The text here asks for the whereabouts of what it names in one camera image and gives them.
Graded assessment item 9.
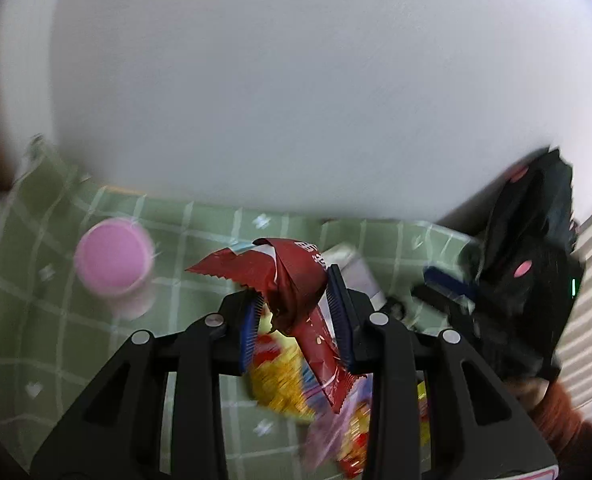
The yellow biscuit wrapper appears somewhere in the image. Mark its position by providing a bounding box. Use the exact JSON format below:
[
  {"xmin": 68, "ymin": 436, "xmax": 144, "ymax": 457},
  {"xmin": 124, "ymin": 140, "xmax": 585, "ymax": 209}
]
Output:
[{"xmin": 247, "ymin": 306, "xmax": 314, "ymax": 422}]

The black pink-print sweatshirt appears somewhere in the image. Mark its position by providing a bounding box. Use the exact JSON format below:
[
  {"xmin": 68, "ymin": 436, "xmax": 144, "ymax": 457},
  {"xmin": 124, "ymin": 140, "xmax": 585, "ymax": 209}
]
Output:
[{"xmin": 449, "ymin": 150, "xmax": 584, "ymax": 382}]

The pink lidded jar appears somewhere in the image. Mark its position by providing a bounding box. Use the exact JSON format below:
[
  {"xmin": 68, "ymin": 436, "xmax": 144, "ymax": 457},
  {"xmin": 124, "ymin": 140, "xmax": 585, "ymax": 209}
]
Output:
[{"xmin": 74, "ymin": 218, "xmax": 155, "ymax": 321}]

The purple glitter wrapper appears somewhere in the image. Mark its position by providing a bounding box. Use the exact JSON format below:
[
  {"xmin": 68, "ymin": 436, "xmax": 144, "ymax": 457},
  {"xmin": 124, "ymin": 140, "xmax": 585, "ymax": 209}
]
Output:
[{"xmin": 302, "ymin": 375, "xmax": 373, "ymax": 472}]

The white headboard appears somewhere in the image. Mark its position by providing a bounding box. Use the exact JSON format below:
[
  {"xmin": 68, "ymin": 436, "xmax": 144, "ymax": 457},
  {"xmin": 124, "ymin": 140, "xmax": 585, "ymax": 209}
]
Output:
[{"xmin": 0, "ymin": 0, "xmax": 592, "ymax": 221}]

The green checkered bed sheet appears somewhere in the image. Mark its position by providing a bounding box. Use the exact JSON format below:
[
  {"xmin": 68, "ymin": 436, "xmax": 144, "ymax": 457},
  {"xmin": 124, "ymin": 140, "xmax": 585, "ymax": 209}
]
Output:
[{"xmin": 0, "ymin": 139, "xmax": 470, "ymax": 467}]

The red snack wrapper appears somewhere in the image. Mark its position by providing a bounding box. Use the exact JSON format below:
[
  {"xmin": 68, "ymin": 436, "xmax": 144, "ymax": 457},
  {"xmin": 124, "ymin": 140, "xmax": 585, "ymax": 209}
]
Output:
[{"xmin": 188, "ymin": 237, "xmax": 356, "ymax": 414}]

